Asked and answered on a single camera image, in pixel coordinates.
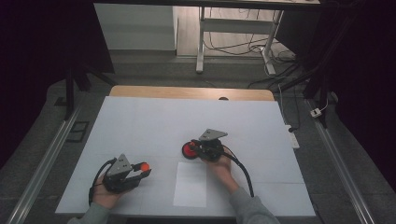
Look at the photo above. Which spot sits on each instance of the white desk frame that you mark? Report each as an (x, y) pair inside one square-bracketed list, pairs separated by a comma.
[(236, 26)]

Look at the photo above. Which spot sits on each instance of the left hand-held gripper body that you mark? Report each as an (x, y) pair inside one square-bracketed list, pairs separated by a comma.
[(120, 169)]

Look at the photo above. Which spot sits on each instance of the black stand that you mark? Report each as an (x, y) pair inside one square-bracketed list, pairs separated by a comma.
[(70, 93), (314, 84)]

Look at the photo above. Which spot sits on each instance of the person's right hand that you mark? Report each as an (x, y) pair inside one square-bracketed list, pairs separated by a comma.
[(222, 169)]

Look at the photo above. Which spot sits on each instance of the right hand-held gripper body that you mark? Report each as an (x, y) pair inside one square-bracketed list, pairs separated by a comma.
[(211, 149)]

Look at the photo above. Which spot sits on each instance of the small white plug adaptor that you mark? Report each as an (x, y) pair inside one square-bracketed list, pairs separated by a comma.
[(316, 112)]

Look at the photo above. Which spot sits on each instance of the white paper sheet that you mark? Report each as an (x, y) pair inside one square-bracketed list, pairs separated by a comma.
[(190, 189)]

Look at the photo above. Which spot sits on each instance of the round black red ink pad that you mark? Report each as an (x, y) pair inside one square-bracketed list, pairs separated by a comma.
[(187, 151)]

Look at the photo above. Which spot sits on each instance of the wooden table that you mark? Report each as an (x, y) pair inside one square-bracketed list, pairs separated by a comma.
[(186, 92)]

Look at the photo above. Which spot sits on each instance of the aluminium floor rail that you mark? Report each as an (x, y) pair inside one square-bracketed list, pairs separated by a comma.
[(43, 168), (342, 168)]

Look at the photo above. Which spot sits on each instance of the white power strip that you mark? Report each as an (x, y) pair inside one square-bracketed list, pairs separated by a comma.
[(292, 137)]

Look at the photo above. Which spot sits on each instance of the person's left hand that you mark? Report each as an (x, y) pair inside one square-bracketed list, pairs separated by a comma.
[(106, 197)]

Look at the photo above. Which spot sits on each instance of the black floor frame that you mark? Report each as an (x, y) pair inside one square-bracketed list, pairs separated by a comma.
[(77, 132)]

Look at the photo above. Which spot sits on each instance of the white table cover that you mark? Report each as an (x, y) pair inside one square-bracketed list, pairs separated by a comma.
[(155, 124)]

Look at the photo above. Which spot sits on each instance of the white cabinet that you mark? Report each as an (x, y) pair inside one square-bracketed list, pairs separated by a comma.
[(137, 28)]

